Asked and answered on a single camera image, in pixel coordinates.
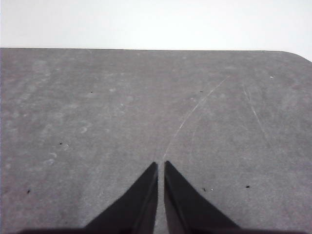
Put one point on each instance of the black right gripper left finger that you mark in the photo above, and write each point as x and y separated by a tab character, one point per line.
136	207

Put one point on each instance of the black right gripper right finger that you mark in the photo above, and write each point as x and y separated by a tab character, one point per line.
185	207

